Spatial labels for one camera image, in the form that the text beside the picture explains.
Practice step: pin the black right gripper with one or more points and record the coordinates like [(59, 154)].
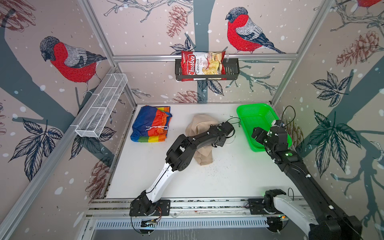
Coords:
[(262, 133)]

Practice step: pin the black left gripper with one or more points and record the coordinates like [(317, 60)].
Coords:
[(222, 143)]

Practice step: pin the rainbow striped shorts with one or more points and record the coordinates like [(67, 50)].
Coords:
[(151, 125)]

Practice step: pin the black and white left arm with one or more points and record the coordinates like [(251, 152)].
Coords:
[(179, 157)]

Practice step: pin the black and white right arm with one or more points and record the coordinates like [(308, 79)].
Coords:
[(325, 220)]

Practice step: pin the green plastic tray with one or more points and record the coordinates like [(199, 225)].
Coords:
[(253, 116)]

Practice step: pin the red cassava chips bag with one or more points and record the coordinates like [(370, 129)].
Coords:
[(202, 63)]

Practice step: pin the black wire basket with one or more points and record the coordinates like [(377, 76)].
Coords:
[(230, 66)]

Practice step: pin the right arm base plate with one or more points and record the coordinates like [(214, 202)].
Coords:
[(256, 206)]

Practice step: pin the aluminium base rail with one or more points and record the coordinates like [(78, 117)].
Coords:
[(180, 208)]

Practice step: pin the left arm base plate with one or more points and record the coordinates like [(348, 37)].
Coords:
[(145, 208)]

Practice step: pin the aluminium horizontal frame bar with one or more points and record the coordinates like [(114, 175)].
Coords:
[(168, 58)]

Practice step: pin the white wire mesh shelf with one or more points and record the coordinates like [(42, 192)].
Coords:
[(99, 112)]

